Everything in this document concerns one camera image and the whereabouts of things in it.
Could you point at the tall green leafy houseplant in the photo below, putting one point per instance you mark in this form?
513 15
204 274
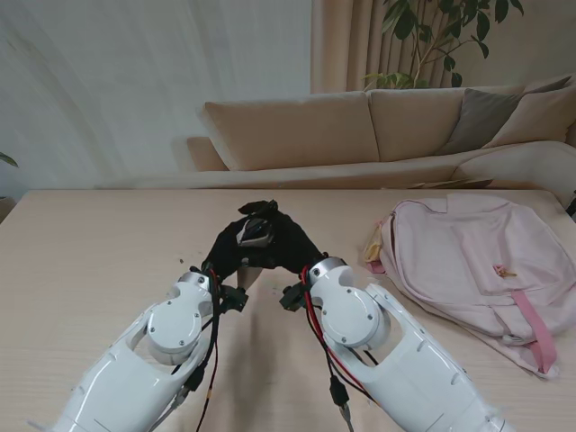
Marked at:
405 22

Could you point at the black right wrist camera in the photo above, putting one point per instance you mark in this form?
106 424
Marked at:
292 299

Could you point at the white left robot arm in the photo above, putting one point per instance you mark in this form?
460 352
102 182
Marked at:
135 360

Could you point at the beige loose sofa cushion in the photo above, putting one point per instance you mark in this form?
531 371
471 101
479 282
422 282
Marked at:
540 117

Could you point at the beige fabric sofa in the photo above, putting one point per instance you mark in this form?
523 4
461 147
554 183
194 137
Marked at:
292 130

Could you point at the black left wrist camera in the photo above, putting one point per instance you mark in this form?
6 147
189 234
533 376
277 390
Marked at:
235 299

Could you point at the dark thin-framed sunglasses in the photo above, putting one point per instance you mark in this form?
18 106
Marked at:
257 229

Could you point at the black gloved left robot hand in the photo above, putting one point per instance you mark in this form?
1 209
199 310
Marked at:
225 252

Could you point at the yellow backpack charm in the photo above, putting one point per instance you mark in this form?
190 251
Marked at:
371 247

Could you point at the green variegated leafy plant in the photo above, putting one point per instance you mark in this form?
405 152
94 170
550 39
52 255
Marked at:
6 159

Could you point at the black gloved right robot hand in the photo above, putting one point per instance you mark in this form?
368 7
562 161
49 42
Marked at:
292 247

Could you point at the pale pink backpack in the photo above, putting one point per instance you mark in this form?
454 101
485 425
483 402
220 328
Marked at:
472 252

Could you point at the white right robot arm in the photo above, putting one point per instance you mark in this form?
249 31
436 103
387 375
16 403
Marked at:
382 360

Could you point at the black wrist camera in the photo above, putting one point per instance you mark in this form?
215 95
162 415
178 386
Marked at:
292 299
235 299

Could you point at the grey sofa cushion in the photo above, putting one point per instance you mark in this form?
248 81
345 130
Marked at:
486 117

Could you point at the white backdrop cloth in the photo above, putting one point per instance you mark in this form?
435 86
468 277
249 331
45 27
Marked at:
135 90

